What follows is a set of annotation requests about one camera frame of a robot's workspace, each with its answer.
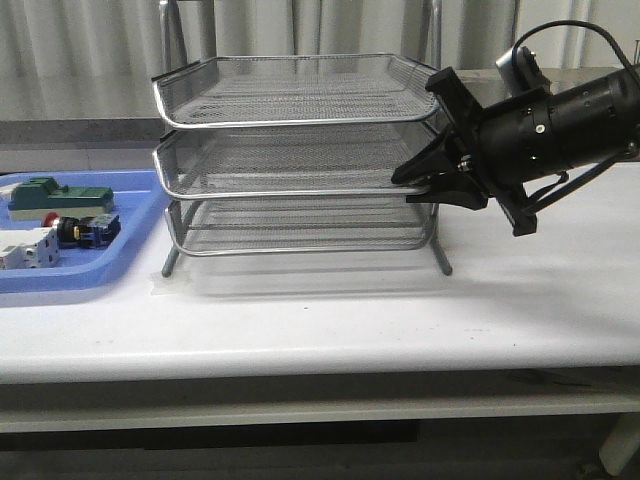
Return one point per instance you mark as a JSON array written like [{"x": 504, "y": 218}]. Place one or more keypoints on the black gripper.
[{"x": 488, "y": 152}]

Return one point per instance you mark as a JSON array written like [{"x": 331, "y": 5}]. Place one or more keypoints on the silver mesh tray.
[
  {"x": 206, "y": 228},
  {"x": 257, "y": 91},
  {"x": 324, "y": 160}
]

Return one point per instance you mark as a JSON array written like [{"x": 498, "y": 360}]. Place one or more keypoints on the red emergency stop button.
[{"x": 90, "y": 232}]

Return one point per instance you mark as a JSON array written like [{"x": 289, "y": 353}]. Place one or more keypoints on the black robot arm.
[{"x": 593, "y": 126}]

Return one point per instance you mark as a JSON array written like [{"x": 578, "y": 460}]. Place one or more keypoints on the silver mesh top tray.
[{"x": 257, "y": 91}]

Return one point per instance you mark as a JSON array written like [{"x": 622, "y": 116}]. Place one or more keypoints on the silver mesh bottom tray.
[{"x": 206, "y": 228}]

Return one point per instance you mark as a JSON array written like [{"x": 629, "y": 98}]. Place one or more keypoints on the blue plastic tray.
[{"x": 138, "y": 201}]

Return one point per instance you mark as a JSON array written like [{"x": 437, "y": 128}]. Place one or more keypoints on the white table leg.
[{"x": 621, "y": 444}]

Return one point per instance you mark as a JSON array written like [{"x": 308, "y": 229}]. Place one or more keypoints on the dark granite counter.
[{"x": 79, "y": 111}]

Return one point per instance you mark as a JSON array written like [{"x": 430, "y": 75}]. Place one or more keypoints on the green terminal block module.
[{"x": 38, "y": 196}]

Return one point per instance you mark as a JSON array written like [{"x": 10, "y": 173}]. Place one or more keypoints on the white circuit breaker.
[{"x": 32, "y": 248}]

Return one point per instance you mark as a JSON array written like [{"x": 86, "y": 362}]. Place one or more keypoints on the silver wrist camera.
[{"x": 521, "y": 73}]

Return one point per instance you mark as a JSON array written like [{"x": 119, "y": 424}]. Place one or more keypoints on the grey metal rack frame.
[{"x": 170, "y": 30}]

